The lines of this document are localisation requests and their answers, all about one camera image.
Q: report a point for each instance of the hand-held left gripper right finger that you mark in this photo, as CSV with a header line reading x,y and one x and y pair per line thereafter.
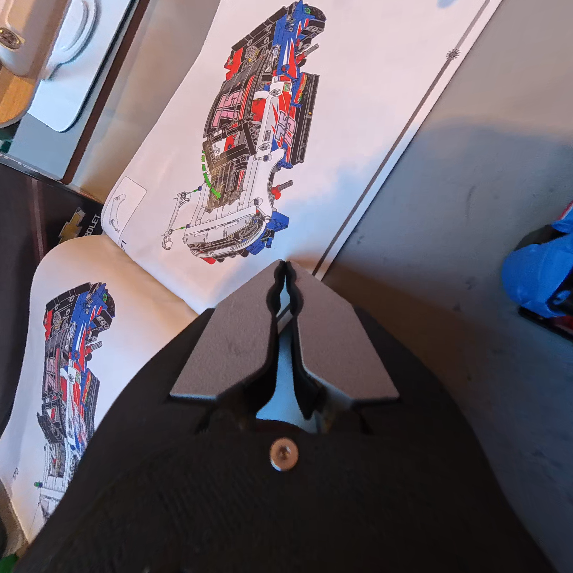
x,y
340,349

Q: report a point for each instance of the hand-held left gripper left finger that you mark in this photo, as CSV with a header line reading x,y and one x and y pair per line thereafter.
x,y
228,349

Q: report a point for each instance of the toy brick race car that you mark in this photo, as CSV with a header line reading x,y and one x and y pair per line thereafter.
x,y
537,277

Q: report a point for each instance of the open instruction booklet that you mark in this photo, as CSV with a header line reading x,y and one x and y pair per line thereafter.
x,y
358,134

